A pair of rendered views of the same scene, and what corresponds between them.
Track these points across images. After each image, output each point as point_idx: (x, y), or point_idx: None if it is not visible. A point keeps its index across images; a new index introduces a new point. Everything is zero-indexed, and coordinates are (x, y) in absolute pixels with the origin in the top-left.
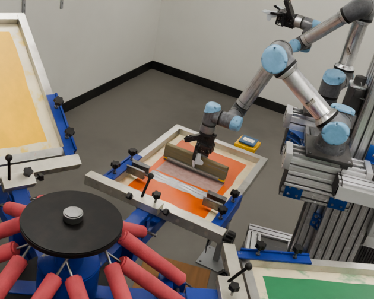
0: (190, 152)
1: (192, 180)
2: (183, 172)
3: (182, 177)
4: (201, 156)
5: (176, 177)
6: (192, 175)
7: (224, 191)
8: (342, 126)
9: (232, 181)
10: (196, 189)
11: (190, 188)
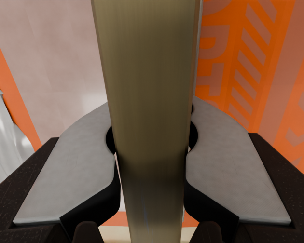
0: (138, 80)
1: (64, 118)
2: (88, 32)
3: (34, 62)
4: (162, 203)
5: (1, 26)
6: (101, 96)
7: (110, 223)
8: None
9: (198, 222)
10: (16, 161)
11: None
